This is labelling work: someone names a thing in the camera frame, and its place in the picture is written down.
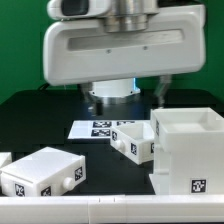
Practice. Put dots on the white left fence rail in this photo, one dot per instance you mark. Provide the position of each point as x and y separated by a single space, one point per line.
5 158

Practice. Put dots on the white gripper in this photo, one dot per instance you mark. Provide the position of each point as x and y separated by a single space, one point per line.
82 51

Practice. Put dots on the white drawer cabinet box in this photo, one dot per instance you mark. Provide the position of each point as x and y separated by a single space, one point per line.
188 151

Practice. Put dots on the white front fence rail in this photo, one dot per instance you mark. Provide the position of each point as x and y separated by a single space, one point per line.
112 209

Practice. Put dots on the white open drawer with knob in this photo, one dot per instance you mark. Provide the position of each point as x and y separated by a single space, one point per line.
134 140

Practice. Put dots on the white fence rail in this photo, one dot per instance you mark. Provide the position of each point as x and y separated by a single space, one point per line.
5 158
112 209

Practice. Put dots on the white upside-down drawer with knob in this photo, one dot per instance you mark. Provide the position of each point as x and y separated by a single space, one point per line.
47 172

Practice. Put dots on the white marker base plate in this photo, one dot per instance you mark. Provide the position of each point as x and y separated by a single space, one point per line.
91 129

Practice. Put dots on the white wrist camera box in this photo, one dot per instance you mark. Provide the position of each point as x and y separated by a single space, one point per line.
69 9

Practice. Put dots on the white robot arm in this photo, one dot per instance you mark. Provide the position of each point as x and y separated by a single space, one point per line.
124 16

